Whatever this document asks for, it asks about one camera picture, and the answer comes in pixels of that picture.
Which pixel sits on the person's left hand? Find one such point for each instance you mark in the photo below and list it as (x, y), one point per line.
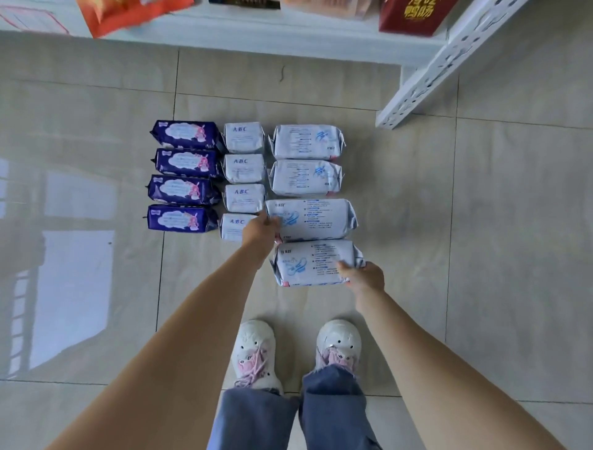
(261, 234)

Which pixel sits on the person's right hand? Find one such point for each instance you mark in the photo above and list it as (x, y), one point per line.
(366, 278)

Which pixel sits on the small white ABC packet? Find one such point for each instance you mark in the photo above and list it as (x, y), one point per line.
(244, 168)
(243, 137)

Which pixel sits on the purple pad packet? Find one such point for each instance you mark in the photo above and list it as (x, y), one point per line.
(187, 162)
(180, 219)
(183, 190)
(185, 134)

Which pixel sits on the white metal shelf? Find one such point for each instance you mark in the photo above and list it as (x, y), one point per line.
(278, 32)

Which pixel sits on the row of red strip packets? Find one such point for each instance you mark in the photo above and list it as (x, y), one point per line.
(245, 3)

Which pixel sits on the orange chip bag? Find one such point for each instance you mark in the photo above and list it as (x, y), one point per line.
(125, 11)

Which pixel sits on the person's right forearm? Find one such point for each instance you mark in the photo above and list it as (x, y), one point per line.
(440, 380)

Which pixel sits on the person's left forearm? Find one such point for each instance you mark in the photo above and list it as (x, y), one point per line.
(176, 361)

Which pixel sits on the person's right shoe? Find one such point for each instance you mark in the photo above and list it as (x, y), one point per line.
(338, 343)

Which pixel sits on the person's shoe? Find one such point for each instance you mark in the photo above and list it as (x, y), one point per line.
(338, 343)
(255, 352)

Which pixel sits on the person's left shoe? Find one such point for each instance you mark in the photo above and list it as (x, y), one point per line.
(255, 352)

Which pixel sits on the person's right leg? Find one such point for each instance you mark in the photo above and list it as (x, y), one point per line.
(333, 412)

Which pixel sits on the person's leg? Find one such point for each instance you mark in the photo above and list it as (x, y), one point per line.
(250, 419)
(333, 412)

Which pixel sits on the person's left leg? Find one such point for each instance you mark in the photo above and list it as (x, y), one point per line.
(250, 419)

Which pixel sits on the white perforated rack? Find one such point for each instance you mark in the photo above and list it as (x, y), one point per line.
(440, 65)

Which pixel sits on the brown snack box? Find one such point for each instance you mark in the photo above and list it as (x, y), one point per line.
(412, 16)

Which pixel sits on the red bordered paper label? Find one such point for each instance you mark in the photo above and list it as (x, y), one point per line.
(28, 21)

